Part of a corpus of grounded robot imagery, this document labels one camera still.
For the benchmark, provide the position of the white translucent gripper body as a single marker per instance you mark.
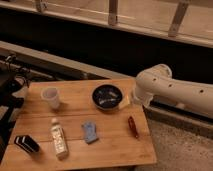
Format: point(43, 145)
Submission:
point(141, 97)

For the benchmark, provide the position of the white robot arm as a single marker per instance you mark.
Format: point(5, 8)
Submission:
point(158, 80)

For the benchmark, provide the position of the black white striped eraser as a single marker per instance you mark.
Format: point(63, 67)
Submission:
point(27, 143)

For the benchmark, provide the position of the red pocket knife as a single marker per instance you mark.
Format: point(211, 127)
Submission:
point(132, 127)

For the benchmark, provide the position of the black round bowl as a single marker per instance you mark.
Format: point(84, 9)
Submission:
point(107, 97)

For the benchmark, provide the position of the blue sponge cloth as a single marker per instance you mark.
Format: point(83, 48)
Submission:
point(89, 129)

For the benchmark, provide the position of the metal window railing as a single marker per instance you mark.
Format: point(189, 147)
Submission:
point(188, 21)

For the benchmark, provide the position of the clear plastic bottle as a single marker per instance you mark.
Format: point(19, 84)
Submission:
point(59, 141)

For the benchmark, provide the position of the translucent plastic cup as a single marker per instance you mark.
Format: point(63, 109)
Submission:
point(51, 96)

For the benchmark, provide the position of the black equipment stand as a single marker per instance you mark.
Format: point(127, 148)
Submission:
point(14, 86)

